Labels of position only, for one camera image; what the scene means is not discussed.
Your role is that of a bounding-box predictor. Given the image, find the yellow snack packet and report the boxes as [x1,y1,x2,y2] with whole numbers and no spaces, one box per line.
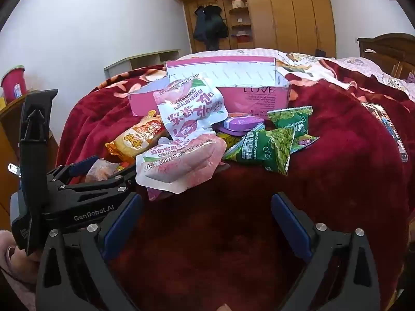
[215,130,248,158]

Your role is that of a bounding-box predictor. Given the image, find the purple jelly cup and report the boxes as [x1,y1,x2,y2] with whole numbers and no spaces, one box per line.
[222,113,266,136]

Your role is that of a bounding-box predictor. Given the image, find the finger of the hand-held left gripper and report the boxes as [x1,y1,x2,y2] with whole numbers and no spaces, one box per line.
[40,165,137,214]
[49,155,100,186]

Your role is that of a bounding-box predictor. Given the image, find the smartphone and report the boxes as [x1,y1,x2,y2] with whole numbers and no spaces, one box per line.
[361,101,410,163]

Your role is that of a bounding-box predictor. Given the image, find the person's left forearm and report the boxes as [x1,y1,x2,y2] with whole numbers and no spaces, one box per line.
[0,230,37,311]

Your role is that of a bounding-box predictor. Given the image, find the green pea snack packet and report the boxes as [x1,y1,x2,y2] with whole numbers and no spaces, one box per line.
[223,126,296,176]
[267,106,320,153]

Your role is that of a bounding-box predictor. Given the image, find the wooden wardrobe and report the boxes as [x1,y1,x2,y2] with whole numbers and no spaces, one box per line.
[169,0,338,59]

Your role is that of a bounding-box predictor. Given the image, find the black hanging jacket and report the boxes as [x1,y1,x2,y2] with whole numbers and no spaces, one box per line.
[193,5,208,43]

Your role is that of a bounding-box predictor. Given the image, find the red cup on cabinet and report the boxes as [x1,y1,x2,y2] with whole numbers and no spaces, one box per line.
[0,65,28,104]

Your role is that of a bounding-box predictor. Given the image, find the orange corn snack packet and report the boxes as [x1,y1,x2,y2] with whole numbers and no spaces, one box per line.
[104,110,169,166]

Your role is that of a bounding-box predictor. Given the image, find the pink cardboard box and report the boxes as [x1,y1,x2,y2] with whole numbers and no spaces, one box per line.
[128,56,291,117]

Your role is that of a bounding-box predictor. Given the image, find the dark wooden headboard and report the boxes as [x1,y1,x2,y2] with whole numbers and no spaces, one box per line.
[357,33,415,78]

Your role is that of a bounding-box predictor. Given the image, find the pink checkered cartoon bedsheet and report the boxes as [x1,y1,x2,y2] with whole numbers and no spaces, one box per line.
[191,48,415,104]

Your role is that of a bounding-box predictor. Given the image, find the red cream floral plush blanket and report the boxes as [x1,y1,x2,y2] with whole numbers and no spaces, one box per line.
[55,60,415,311]

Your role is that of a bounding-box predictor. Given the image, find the person's left hand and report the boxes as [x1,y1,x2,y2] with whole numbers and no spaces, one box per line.
[8,244,41,278]

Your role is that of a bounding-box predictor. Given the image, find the clear orange snack packet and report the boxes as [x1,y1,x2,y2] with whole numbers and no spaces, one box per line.
[85,159,130,182]

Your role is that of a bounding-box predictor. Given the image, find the dark green hanging jacket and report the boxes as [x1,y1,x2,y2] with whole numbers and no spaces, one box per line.
[204,5,229,51]

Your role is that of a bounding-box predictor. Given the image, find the pink fruit pouch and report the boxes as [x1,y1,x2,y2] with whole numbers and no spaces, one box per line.
[152,77,227,143]
[134,133,228,195]

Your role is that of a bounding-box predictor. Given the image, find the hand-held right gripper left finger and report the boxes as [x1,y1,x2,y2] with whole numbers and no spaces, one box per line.
[36,194,143,311]

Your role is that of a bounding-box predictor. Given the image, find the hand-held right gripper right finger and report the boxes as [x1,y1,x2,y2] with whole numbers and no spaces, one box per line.
[271,193,380,311]

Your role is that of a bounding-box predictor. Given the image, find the white low shelf unit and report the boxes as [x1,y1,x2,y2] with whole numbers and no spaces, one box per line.
[104,49,180,72]

